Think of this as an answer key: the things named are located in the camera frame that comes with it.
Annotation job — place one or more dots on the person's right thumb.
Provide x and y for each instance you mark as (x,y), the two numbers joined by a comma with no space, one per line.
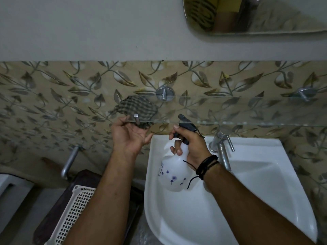
(176,148)

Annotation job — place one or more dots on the wall mirror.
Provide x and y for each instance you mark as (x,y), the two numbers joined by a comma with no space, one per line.
(255,15)

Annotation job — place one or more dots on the person's left thumb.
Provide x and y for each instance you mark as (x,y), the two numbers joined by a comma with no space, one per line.
(147,137)

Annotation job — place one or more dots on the person's right forearm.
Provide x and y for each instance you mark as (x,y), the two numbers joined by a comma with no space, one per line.
(245,209)

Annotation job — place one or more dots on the person's left hand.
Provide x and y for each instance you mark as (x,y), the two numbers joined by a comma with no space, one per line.
(127,140)

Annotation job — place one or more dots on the white plastic mesh basket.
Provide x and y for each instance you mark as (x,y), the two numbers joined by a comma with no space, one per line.
(74,216)

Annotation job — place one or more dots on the white ceramic fixture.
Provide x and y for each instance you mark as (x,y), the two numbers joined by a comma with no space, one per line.
(12,196)

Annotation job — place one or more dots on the chrome sink faucet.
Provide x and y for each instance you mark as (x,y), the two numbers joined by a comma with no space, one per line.
(222,153)

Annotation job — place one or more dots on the metal wall tap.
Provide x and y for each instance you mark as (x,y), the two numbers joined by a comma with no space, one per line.
(69,162)

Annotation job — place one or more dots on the person's right hand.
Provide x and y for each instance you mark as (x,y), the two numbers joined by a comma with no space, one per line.
(196,150)

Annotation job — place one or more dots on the person's left forearm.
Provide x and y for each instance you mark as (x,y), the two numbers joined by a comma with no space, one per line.
(102,201)

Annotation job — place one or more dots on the checkered cleaning cloth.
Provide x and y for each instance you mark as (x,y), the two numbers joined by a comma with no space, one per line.
(139,107)

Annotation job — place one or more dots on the round metal shelf bracket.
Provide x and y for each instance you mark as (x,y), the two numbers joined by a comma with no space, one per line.
(164,93)
(304,93)

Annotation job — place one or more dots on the metal shelf rail pin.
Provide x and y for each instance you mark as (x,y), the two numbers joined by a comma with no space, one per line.
(136,118)

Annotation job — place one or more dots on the white floral spray bottle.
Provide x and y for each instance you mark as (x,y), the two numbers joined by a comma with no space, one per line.
(173,173)

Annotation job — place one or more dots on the white ceramic sink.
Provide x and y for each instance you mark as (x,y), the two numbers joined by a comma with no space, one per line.
(242,206)

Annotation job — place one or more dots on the glass wall shelf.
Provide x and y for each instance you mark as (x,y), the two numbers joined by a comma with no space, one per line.
(242,110)

